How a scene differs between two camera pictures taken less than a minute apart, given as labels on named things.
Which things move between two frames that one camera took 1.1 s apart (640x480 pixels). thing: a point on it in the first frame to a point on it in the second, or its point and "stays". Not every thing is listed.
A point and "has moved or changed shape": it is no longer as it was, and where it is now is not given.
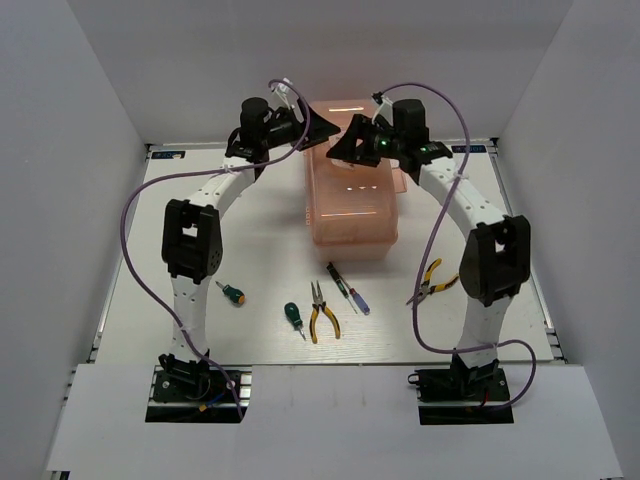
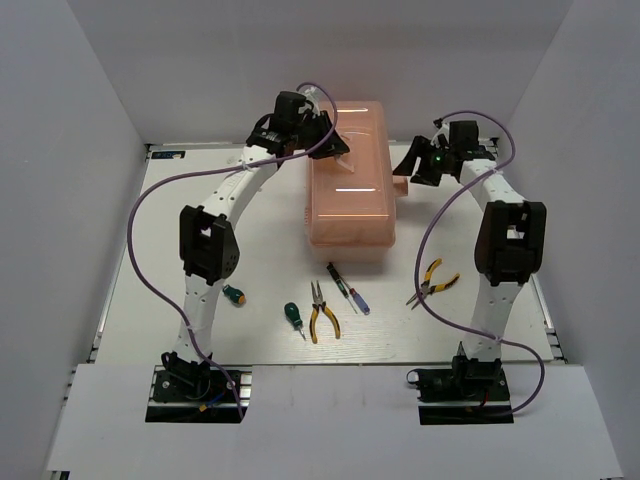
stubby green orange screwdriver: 232,293 stays
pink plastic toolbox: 351,210 has moved or changed shape
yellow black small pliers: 427,288 stays
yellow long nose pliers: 318,303 stays
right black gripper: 347,149 to 423,174
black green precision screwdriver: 332,270 stays
